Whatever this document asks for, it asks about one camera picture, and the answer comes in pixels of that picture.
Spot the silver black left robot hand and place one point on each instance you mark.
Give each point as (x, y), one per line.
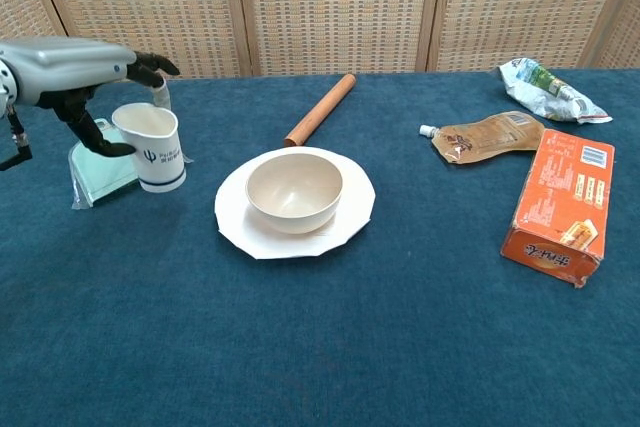
(65, 64)

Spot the white paper cup blue logo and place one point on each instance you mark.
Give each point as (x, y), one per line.
(155, 157)

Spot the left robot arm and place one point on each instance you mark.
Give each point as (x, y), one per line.
(10, 112)

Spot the green dustpan in plastic bag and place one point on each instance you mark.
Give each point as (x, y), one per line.
(100, 174)

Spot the wooden rolling pin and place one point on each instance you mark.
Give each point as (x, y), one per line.
(320, 108)

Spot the woven folding screen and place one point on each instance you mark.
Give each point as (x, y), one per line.
(320, 7)

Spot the beige bowl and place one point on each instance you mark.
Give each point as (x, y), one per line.
(294, 194)

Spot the white paper plate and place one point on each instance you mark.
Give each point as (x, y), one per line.
(290, 246)

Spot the blue table cloth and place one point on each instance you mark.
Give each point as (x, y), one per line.
(320, 327)

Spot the brown spouted drink pouch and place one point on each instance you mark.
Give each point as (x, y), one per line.
(487, 139)

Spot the crumpled white green snack bag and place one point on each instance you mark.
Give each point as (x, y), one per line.
(542, 92)

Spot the orange cardboard box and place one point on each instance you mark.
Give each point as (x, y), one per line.
(562, 207)

